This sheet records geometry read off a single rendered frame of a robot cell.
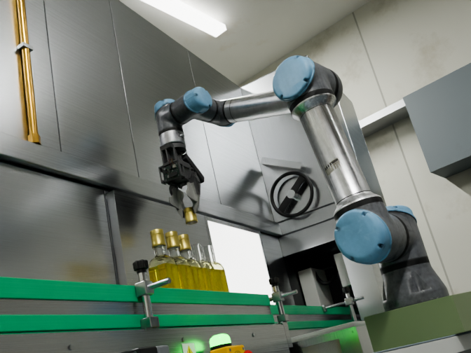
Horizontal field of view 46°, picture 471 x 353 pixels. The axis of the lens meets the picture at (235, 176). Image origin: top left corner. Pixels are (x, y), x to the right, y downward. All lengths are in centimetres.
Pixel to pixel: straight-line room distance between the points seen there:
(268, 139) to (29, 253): 159
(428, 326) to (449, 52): 356
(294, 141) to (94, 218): 132
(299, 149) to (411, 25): 249
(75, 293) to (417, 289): 76
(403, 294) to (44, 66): 110
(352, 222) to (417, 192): 328
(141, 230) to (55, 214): 29
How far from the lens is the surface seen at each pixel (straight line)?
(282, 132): 265
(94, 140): 165
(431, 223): 444
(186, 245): 153
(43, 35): 170
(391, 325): 132
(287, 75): 138
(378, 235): 121
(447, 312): 127
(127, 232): 156
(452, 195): 440
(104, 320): 101
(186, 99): 163
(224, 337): 117
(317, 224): 249
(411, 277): 134
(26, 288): 91
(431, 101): 427
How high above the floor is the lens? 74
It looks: 20 degrees up
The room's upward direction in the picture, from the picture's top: 13 degrees counter-clockwise
